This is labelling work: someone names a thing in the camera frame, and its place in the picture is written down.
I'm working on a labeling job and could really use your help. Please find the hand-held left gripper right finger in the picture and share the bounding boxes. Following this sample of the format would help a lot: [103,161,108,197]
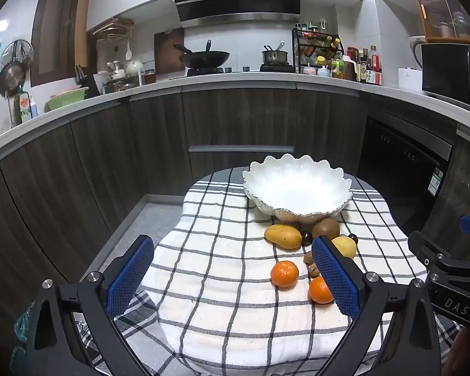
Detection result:
[311,236,443,376]

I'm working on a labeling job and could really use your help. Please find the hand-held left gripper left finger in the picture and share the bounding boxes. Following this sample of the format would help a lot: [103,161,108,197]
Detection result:
[25,234,155,376]

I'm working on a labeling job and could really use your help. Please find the yellow lemon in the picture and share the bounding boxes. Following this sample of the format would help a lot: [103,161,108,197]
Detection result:
[331,236,358,259]

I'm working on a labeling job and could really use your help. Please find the brown kiwi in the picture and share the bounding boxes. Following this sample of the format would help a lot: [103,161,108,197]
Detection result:
[312,217,341,240]

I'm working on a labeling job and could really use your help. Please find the orange mandarin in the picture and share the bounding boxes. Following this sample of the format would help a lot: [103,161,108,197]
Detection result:
[308,276,334,305]
[270,260,299,289]

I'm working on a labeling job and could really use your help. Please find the yellow mango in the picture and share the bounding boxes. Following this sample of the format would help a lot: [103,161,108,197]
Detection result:
[264,223,303,250]

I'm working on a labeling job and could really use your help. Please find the white scalloped ceramic bowl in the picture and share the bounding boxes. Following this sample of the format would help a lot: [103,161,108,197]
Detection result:
[242,154,353,218]

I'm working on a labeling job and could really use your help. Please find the green label sticker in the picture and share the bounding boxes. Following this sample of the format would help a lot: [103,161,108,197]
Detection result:
[429,168,444,196]

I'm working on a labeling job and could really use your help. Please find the black built-in dishwasher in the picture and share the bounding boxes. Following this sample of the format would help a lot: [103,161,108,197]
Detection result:
[356,113,455,224]

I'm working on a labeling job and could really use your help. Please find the black and white checked cloth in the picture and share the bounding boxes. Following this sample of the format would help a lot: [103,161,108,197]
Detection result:
[76,166,451,376]

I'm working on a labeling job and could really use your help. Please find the teal plastic bag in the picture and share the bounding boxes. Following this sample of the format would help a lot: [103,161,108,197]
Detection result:
[13,301,37,361]

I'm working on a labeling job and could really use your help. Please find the black microwave oven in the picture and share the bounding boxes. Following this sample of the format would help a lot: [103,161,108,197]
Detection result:
[420,43,470,112]

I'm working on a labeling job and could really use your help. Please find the white electric kettle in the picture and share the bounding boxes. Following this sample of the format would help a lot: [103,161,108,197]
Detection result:
[408,36,427,72]

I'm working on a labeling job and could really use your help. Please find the dark wooden base cabinet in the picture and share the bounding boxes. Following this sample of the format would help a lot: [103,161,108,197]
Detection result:
[0,86,470,322]

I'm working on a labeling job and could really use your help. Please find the green plastic basin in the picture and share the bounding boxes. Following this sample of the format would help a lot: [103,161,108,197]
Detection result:
[44,87,90,112]

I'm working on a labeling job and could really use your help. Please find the row of condiment bottles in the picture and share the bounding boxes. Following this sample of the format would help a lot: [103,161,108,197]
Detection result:
[344,45,383,86]

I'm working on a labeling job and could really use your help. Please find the black knife block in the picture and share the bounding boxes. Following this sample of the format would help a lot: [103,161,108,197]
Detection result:
[75,65,102,97]

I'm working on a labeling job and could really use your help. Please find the green oil bottle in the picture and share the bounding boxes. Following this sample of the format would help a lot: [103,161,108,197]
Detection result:
[18,88,33,124]

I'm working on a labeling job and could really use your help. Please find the white kitchen countertop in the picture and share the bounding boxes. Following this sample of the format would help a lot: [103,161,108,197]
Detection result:
[0,71,470,173]

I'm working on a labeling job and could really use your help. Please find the wooden glass door cabinet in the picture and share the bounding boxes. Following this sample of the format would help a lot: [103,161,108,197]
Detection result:
[414,0,470,45]

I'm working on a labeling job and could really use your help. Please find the black gas stove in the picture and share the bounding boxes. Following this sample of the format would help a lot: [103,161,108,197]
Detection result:
[185,64,297,77]

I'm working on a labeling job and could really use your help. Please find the steel saucepan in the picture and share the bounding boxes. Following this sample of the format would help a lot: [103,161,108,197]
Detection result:
[262,41,288,64]

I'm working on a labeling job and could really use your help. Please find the group of spice jars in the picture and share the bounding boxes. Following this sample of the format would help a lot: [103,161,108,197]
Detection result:
[297,19,341,60]

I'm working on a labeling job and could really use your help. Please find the dark wooden cutting board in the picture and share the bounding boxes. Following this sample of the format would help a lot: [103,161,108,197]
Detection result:
[154,28,185,75]

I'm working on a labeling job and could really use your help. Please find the black wok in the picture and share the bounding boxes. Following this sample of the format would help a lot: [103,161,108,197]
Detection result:
[173,40,231,70]

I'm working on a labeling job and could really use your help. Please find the hanging frying pan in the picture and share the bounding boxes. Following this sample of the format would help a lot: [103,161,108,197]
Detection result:
[0,63,24,97]

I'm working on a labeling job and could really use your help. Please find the grey drawer handle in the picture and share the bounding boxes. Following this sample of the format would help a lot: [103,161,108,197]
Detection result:
[188,145,295,153]

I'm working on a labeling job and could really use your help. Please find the black wire spice rack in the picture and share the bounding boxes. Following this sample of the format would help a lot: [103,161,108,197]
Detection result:
[292,27,344,72]

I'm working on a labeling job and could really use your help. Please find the round wire rack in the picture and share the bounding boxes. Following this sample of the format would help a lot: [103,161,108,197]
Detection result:
[0,39,34,71]

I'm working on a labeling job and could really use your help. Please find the wooden wall rack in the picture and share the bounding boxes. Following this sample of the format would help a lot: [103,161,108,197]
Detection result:
[90,18,136,42]

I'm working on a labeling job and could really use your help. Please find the brown wooden window frame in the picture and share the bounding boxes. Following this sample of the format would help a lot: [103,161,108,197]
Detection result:
[30,0,92,87]

